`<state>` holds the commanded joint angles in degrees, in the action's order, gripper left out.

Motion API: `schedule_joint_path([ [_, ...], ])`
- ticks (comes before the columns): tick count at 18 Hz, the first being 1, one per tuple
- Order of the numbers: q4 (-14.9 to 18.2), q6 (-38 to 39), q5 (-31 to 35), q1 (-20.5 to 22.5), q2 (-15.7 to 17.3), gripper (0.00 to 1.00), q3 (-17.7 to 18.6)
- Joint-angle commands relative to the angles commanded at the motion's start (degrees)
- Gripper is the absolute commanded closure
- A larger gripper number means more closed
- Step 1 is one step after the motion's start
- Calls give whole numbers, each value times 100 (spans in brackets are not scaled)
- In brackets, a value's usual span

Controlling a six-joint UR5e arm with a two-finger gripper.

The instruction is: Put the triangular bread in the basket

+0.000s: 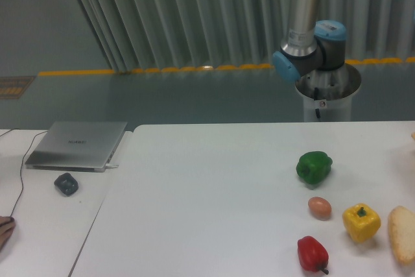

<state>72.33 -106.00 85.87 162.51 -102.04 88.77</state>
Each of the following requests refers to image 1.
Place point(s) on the small black plastic part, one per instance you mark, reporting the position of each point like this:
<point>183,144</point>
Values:
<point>66,184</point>

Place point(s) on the green bell pepper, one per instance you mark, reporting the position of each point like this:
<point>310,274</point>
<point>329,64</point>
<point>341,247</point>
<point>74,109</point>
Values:
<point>313,167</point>

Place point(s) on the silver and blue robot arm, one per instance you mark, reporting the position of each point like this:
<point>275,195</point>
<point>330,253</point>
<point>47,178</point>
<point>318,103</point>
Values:
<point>309,44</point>

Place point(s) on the yellow bell pepper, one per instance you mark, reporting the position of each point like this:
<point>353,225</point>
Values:
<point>361,222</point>

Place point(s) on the triangular toasted bread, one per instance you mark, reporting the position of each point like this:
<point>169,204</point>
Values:
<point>401,234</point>

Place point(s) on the red bell pepper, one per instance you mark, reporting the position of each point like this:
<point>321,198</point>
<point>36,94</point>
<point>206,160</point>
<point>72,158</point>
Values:
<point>313,257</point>

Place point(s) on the white usb plug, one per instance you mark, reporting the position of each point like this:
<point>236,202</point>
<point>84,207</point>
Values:
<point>111,166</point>

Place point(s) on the white cylindrical robot pedestal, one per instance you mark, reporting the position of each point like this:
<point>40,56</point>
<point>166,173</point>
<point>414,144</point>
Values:
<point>327,95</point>

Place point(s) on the brown egg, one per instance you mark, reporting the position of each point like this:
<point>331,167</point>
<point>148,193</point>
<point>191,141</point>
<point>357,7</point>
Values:
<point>320,207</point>

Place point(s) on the person's hand on mouse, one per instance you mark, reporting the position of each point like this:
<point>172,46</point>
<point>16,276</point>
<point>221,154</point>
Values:
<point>7,225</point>

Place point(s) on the silver closed laptop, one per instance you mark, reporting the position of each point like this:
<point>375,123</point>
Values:
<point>77,146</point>

